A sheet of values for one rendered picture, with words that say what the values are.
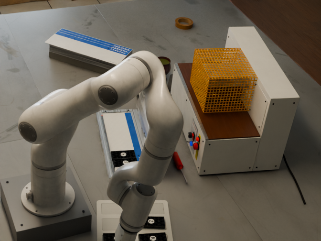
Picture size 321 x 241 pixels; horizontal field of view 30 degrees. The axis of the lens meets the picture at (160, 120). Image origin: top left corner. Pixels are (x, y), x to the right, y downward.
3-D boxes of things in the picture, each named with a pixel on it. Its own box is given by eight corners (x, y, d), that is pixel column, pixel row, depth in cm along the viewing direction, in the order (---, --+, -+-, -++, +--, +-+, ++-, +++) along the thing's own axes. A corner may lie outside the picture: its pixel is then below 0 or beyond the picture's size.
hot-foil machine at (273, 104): (169, 97, 286) (178, 27, 263) (248, 94, 295) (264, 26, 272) (211, 212, 229) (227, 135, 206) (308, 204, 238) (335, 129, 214)
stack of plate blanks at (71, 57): (48, 57, 304) (48, 38, 297) (61, 46, 313) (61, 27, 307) (120, 80, 294) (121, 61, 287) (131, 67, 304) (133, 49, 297)
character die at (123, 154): (110, 153, 247) (110, 151, 246) (133, 151, 249) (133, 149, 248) (112, 161, 243) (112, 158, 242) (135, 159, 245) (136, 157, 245)
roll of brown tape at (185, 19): (176, 29, 339) (177, 26, 338) (173, 20, 347) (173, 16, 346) (194, 29, 342) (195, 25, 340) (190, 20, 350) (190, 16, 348)
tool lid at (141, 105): (147, 73, 262) (151, 74, 263) (134, 108, 272) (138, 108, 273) (168, 137, 228) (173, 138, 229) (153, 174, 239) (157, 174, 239)
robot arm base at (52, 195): (29, 222, 204) (28, 182, 193) (14, 185, 217) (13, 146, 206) (82, 209, 212) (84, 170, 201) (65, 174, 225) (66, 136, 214)
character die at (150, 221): (137, 218, 221) (137, 215, 221) (163, 218, 222) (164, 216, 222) (137, 228, 217) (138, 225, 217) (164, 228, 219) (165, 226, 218)
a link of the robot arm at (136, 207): (114, 215, 192) (137, 231, 189) (125, 186, 184) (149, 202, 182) (128, 202, 198) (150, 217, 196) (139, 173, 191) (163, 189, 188)
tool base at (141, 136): (95, 114, 270) (95, 108, 268) (140, 112, 275) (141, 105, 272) (109, 181, 236) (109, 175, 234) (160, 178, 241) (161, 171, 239)
